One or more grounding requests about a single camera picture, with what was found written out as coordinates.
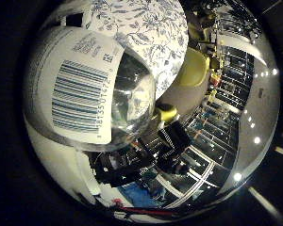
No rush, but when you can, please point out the yellow-green chair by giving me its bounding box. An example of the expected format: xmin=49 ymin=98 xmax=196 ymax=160
xmin=156 ymin=104 xmax=179 ymax=124
xmin=175 ymin=46 xmax=211 ymax=89

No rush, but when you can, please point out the blue floral tablecloth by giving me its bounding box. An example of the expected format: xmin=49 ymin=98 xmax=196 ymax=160
xmin=90 ymin=0 xmax=191 ymax=102

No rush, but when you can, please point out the black metal shelving rack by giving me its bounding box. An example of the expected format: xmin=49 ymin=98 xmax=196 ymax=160
xmin=178 ymin=0 xmax=263 ymax=189

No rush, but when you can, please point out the red cable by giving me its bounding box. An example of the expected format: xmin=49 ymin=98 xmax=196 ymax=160
xmin=112 ymin=198 xmax=181 ymax=218

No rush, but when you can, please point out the black drawer cabinet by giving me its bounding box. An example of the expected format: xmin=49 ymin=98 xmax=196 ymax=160
xmin=156 ymin=120 xmax=193 ymax=165

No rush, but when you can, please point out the blue fabric item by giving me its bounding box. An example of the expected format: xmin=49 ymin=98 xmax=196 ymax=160
xmin=118 ymin=181 xmax=168 ymax=209

